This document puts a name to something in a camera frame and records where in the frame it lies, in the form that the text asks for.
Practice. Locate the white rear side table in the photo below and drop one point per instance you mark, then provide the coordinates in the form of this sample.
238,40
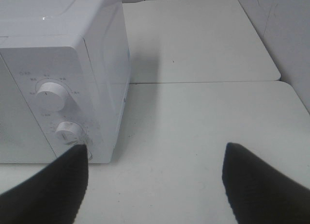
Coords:
175,41

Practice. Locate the white microwave oven body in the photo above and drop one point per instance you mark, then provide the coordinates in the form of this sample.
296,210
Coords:
81,45

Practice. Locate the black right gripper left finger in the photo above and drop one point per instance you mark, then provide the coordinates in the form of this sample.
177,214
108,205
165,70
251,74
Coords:
53,195

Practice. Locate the white microwave knob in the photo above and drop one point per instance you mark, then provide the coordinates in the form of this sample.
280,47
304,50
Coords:
51,96
69,133

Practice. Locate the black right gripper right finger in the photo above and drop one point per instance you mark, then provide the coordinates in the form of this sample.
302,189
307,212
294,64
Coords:
260,194

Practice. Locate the round white door button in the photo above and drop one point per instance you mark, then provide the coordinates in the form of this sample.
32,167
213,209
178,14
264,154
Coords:
89,155

